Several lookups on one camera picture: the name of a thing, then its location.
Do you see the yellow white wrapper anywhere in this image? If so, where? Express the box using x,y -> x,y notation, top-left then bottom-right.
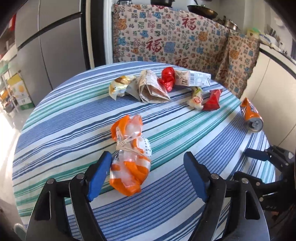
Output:
109,75 -> 136,100

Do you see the red crumpled wrapper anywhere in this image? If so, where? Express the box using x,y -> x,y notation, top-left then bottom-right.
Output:
158,67 -> 176,92

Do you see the white base cabinet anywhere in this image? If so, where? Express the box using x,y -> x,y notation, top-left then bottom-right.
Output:
240,44 -> 296,149

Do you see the orange drink can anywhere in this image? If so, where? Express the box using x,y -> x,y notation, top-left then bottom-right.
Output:
240,97 -> 263,132

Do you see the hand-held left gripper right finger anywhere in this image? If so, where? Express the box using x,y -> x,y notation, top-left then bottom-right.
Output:
183,152 -> 270,241

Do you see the yellow green packet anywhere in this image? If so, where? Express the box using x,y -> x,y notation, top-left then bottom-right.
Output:
246,27 -> 262,39

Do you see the large printed cloth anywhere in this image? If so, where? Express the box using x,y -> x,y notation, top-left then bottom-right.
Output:
112,3 -> 232,72

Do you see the black pot orange lid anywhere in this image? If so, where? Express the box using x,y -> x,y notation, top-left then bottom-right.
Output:
150,0 -> 175,7

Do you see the milk carton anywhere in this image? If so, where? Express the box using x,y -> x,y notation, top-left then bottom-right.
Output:
174,70 -> 211,87

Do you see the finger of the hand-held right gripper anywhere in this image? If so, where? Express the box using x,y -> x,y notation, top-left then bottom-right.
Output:
232,171 -> 287,197
245,146 -> 296,168

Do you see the grey refrigerator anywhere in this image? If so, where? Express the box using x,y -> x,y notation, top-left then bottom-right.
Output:
14,0 -> 90,91

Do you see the blue striped tablecloth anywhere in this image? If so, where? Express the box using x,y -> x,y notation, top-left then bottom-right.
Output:
13,61 -> 277,241

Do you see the cream snack wrapper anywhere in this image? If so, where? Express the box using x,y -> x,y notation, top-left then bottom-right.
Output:
190,87 -> 204,109

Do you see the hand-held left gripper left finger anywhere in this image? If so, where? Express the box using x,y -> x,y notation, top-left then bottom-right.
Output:
25,151 -> 113,241

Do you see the red snack packet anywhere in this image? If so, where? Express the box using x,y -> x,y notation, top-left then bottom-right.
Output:
203,89 -> 222,110

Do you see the orange clear plastic bag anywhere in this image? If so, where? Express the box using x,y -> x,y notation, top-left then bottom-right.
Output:
110,115 -> 152,196

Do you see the crumpled paper bag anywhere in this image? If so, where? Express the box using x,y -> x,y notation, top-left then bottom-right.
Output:
126,70 -> 170,103

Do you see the yellow green cardboard box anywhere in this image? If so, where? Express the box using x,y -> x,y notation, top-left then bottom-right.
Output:
7,73 -> 35,110

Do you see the steel pot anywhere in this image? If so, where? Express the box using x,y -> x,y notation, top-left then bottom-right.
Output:
216,20 -> 240,32

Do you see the dark wok with lid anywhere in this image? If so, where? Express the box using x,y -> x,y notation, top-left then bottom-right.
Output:
187,5 -> 218,19

